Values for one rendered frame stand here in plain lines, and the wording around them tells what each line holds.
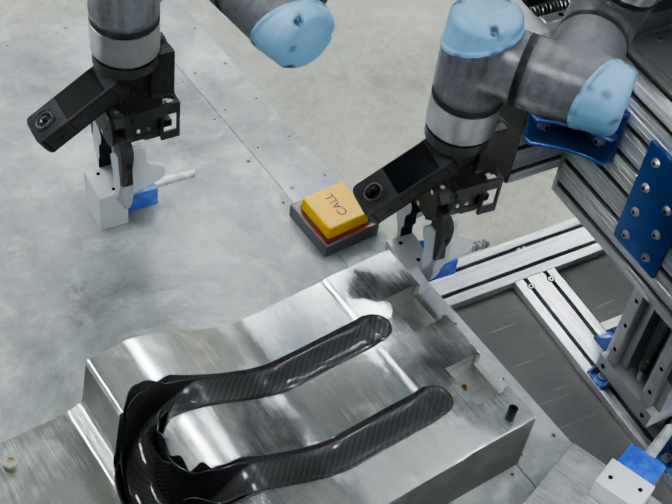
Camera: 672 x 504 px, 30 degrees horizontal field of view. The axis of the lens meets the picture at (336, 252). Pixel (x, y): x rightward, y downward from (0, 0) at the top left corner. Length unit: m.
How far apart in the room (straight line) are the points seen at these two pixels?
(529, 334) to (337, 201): 0.81
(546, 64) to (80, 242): 0.60
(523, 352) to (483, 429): 0.96
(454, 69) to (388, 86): 1.74
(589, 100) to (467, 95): 0.12
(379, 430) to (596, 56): 0.43
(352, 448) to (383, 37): 1.97
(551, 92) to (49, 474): 0.61
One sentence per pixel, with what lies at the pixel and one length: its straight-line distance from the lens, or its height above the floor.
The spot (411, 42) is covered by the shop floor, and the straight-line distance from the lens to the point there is 3.13.
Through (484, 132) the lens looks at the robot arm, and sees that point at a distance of 1.31.
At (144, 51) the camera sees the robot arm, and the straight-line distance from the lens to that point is 1.35.
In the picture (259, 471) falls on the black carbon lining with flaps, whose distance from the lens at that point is 1.19.
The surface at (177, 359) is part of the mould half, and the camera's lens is 1.25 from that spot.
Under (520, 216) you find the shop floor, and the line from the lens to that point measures 2.75.
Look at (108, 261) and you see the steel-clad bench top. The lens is 1.50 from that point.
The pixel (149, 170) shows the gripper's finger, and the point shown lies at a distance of 1.47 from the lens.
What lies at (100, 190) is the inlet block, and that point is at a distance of 1.50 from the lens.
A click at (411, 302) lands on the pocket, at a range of 1.40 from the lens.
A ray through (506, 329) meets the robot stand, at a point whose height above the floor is 0.21.
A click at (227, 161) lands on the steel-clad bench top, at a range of 1.61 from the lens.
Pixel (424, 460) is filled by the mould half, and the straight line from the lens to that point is 1.25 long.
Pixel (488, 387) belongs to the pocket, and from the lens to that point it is 1.34.
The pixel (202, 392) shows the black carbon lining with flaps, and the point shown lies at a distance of 1.24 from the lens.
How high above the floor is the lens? 1.93
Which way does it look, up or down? 48 degrees down
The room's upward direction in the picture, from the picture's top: 9 degrees clockwise
